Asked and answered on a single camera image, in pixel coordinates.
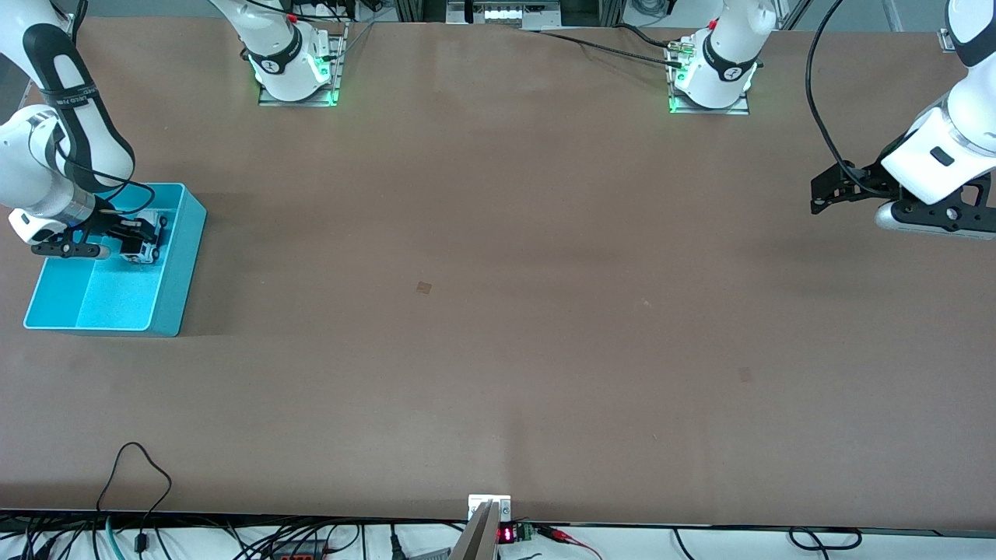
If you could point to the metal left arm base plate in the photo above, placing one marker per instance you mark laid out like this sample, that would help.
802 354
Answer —
704 110

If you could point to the black plug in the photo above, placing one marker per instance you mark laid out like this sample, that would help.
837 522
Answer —
395 548

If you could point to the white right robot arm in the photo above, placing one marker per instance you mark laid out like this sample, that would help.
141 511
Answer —
31 171

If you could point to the orange connector block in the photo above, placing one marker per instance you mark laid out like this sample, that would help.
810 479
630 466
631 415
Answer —
299 556

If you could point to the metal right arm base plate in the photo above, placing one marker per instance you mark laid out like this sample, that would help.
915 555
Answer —
336 78

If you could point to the cyan plastic bin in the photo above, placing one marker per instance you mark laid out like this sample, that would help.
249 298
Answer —
117 299

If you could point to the metal table corner bracket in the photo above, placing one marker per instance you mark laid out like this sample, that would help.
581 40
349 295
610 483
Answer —
949 39

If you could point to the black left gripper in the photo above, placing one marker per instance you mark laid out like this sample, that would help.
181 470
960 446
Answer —
870 179

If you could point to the white mounting bracket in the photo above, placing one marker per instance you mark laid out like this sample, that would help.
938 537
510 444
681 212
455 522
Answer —
476 505

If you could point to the grey metal bar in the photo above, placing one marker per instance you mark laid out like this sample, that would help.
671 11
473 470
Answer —
476 540

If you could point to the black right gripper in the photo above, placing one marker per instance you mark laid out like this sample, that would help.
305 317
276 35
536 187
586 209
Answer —
111 225

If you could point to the red clip lead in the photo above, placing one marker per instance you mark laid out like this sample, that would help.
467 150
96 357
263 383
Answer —
556 533

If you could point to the lit electronics box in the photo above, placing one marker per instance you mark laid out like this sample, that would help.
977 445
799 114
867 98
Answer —
506 14

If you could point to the red LED display module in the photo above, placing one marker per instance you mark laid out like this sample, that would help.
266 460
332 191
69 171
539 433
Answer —
506 535

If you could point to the white jeep toy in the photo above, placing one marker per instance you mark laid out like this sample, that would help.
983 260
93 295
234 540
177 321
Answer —
156 250

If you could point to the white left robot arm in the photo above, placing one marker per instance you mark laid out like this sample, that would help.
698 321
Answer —
727 78

